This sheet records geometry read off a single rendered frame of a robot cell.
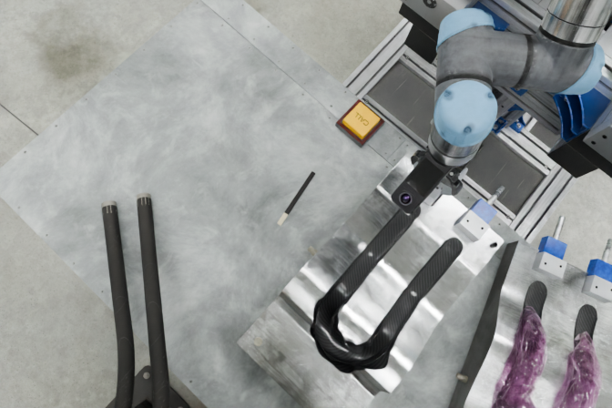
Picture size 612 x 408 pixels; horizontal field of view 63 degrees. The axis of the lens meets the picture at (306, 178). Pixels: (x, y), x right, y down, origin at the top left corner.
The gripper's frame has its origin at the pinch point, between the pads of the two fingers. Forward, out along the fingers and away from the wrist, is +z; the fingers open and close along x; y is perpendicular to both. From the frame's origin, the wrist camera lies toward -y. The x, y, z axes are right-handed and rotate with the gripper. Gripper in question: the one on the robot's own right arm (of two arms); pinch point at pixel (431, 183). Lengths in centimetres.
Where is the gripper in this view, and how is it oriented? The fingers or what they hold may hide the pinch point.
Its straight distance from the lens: 99.2
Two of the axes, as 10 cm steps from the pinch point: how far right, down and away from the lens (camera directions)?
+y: 6.7, -7.4, 0.8
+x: -7.3, -6.3, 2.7
